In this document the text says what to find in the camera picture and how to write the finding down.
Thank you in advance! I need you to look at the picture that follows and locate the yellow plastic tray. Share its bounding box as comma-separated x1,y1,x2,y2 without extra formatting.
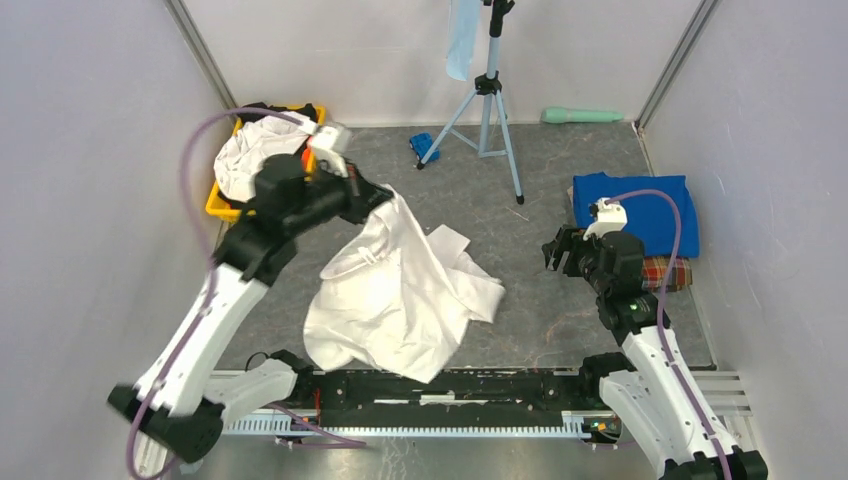
205,116,302,223

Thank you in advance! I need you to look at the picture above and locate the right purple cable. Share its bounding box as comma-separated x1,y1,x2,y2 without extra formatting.
606,188,733,480

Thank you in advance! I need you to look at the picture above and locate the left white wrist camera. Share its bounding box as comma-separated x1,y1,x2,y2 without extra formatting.
309,124,352,178

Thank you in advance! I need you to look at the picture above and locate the white crumpled garment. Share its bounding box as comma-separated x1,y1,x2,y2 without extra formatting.
213,115,309,203

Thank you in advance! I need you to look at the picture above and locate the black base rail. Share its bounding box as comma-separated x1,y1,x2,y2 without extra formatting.
250,368,624,431

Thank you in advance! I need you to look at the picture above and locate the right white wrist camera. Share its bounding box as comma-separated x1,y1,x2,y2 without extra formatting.
583,197,628,240

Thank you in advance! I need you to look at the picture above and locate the purple cable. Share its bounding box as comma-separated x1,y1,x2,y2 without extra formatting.
125,107,369,480
606,188,733,480

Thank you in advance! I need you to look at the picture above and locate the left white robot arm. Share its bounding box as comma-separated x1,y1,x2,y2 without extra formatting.
108,155,394,463

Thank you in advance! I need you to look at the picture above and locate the small blue object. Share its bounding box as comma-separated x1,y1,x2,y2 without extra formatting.
409,132,433,161

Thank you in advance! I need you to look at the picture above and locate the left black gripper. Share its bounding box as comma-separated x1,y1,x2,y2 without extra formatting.
284,156,394,237

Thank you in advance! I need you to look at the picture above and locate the light blue music stand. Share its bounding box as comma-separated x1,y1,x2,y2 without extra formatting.
416,0,525,205

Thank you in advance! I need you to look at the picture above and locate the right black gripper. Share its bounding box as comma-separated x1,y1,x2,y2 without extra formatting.
541,224,610,295

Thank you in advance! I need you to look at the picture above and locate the blue printed t-shirt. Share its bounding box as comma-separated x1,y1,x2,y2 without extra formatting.
572,172,700,258

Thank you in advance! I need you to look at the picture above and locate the folded plaid shirt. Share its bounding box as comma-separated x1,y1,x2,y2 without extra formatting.
642,256,693,292

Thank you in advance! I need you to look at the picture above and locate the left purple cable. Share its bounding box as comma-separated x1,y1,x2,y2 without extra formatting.
125,107,369,480

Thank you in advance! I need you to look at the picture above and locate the orange garment in tray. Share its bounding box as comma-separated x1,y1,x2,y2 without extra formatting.
301,136,316,176

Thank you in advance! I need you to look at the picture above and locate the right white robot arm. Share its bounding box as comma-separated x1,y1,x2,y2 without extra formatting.
542,225,769,479

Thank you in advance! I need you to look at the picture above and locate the mint green cylinder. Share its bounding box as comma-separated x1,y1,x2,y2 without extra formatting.
540,107,624,124

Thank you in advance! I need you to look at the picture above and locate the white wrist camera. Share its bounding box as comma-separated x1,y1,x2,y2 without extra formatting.
583,197,628,240
309,124,352,178

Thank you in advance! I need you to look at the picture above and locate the black garment in tray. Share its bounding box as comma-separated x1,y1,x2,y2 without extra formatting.
237,102,290,123

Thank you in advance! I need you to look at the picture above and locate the white long-sleeve shirt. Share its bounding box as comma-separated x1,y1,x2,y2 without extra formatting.
303,194,506,383

